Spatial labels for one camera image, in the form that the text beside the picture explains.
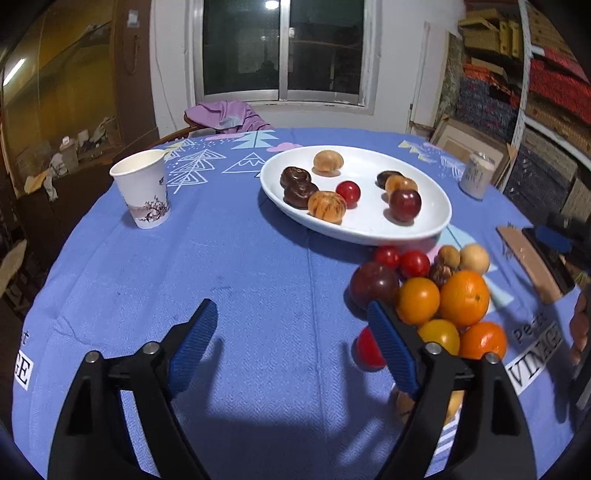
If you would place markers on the purple garment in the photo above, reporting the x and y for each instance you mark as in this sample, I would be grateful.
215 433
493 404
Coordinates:
221 115

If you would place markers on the cardboard box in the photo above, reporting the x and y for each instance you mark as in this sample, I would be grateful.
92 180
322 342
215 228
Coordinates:
471 143

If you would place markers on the wooden glass cabinet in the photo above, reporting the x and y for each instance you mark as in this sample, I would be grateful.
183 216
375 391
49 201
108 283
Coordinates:
69 92

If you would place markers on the small red plum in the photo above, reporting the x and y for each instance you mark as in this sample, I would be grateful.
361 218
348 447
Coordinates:
387 256
347 193
367 348
414 263

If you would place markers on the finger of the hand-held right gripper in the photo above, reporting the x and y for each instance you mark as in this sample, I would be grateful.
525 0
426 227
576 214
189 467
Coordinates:
554 237

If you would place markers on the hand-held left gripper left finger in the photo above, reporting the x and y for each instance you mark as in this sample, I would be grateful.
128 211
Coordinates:
194 350

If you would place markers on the small tan pepino melon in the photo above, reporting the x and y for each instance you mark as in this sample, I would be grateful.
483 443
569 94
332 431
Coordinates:
449 254

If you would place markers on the white paper cup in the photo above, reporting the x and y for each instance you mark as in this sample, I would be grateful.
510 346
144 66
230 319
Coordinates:
141 189

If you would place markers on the yellow tomato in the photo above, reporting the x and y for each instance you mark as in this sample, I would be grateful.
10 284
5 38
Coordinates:
438 336

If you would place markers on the wooden chair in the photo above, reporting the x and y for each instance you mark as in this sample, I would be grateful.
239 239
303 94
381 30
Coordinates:
173 135

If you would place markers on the white metal rack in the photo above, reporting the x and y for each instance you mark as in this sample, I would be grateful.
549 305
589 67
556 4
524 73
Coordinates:
523 69

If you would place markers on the large yellow pepino melon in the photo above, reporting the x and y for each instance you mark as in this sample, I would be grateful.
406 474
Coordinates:
405 408

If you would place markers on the chair with pale seat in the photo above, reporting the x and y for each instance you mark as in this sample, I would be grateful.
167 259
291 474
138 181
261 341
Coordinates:
11 267

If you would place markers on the sliding window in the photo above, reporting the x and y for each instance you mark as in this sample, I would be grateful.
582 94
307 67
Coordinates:
281 46

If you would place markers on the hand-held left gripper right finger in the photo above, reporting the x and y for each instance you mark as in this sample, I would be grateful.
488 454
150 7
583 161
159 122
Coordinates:
392 350

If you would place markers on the white oval plate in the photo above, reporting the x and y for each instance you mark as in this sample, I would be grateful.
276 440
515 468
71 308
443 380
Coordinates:
364 226

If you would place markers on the stack of woven boxes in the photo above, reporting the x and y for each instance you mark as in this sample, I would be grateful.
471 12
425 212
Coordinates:
489 32

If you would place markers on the stack of blue patterned boxes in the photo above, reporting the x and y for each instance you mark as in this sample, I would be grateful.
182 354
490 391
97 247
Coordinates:
485 101

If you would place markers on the white drink can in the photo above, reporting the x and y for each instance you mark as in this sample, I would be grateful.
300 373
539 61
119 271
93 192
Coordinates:
477 177

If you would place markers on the small orange tomato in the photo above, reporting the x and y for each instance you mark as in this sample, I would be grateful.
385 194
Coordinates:
418 300

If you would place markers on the white wall rod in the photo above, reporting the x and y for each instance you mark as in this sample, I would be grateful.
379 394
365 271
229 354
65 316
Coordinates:
420 69

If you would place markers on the person's right hand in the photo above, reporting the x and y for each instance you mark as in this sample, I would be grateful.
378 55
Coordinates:
581 323

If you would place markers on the striped pepino melon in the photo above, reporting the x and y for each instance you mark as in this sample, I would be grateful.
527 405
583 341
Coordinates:
327 206

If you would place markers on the crumpled pale cloth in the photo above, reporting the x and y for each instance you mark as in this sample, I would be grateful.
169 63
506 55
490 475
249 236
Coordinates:
44 177

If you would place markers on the stack of red boxes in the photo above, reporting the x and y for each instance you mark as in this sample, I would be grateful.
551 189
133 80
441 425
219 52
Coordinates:
554 78

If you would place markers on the green patterned panel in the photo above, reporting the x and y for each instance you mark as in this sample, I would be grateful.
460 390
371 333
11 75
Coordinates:
450 78

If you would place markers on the dark purple plum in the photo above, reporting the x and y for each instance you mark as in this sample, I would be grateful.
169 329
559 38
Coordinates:
374 285
405 205

